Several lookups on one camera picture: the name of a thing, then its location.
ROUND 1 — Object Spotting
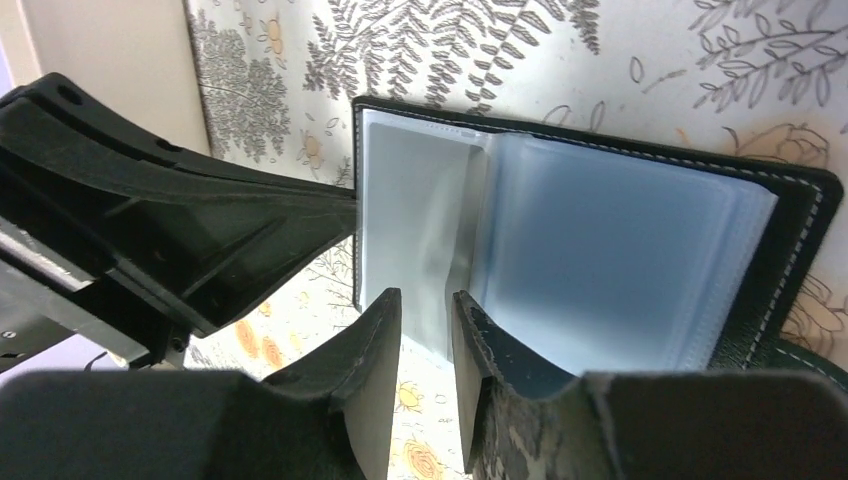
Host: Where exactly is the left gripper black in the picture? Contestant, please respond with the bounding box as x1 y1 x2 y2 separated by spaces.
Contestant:
1 73 357 373

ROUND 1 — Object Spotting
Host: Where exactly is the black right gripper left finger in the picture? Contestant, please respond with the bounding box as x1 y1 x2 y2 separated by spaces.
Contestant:
1 288 402 479

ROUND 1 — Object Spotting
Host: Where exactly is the cream plastic oblong tray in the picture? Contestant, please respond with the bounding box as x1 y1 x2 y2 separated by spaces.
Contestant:
1 0 210 154

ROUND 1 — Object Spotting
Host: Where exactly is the grey credit card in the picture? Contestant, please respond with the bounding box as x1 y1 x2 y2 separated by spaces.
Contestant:
402 141 488 362

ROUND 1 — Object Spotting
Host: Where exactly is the floral patterned table mat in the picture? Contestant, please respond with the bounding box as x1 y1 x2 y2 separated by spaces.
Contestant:
185 1 847 479

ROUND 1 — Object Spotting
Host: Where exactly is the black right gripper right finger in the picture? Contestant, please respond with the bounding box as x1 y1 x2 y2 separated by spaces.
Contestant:
452 291 847 479

